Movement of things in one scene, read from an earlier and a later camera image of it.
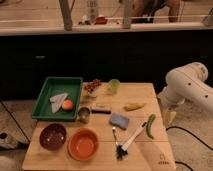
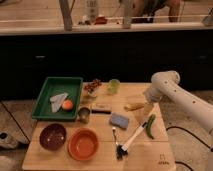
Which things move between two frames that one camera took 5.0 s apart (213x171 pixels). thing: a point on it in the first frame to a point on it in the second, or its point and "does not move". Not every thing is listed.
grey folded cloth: (56, 101) does not move
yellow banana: (134, 106) does not move
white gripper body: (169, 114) to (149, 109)
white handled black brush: (121, 150) does not move
